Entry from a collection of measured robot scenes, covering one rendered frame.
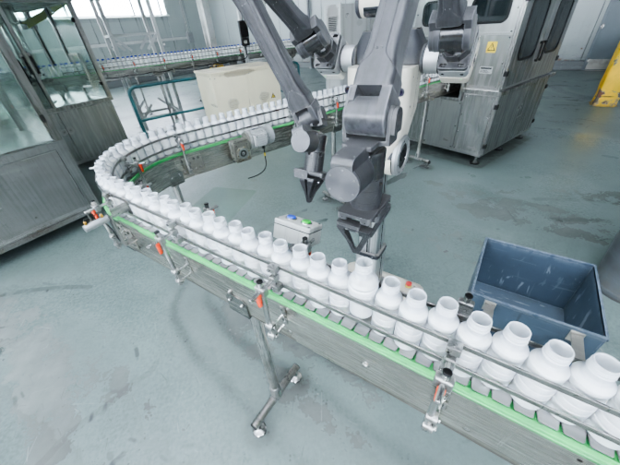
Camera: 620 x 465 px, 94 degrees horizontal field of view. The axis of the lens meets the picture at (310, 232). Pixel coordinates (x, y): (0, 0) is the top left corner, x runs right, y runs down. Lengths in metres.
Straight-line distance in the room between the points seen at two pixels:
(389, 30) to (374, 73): 0.06
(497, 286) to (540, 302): 0.14
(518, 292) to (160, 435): 1.78
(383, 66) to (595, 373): 0.58
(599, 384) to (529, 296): 0.72
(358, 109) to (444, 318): 0.43
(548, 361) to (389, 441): 1.17
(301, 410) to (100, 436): 1.03
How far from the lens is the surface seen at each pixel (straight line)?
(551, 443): 0.80
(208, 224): 0.97
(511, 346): 0.66
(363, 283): 0.65
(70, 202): 3.78
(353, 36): 6.77
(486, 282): 1.37
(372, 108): 0.46
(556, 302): 1.39
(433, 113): 4.50
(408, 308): 0.66
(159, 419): 1.97
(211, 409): 1.88
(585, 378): 0.70
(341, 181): 0.43
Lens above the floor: 1.63
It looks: 36 degrees down
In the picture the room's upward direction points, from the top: 5 degrees counter-clockwise
